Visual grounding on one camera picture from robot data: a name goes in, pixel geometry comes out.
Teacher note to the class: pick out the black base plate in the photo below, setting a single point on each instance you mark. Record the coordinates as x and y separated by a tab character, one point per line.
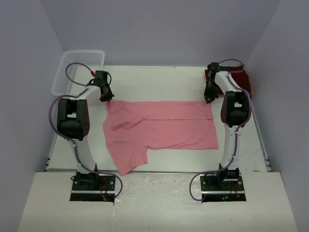
224	186
92	188

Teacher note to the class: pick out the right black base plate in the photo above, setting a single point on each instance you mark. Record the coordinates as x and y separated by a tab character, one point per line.
224	186

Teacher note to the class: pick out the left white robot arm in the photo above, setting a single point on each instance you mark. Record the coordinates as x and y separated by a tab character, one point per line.
73	123

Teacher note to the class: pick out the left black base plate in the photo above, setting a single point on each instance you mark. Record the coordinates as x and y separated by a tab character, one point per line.
92	188

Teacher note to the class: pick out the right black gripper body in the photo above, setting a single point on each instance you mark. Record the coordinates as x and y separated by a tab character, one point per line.
212	91

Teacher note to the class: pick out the folded dark red shirt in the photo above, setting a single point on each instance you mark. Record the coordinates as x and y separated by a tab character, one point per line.
241	78

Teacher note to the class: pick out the pink t shirt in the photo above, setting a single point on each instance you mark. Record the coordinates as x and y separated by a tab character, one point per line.
131	128

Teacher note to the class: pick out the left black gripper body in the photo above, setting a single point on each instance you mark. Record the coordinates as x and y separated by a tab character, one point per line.
108	95

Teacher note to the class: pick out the white plastic basket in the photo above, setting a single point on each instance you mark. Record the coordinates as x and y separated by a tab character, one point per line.
74	71

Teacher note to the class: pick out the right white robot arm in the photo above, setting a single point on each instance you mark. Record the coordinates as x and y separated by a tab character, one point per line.
235	113

